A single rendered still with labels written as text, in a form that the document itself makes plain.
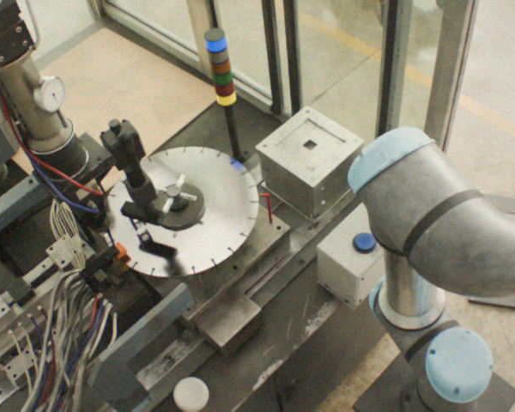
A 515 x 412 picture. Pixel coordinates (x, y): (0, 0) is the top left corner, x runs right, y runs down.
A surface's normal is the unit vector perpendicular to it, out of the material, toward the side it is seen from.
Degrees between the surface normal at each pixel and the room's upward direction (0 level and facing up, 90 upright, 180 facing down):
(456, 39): 90
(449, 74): 90
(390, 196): 54
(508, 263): 49
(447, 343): 8
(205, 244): 0
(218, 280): 0
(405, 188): 31
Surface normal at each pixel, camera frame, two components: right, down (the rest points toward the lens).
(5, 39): 0.70, 0.53
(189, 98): -0.10, -0.59
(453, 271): -0.43, 0.46
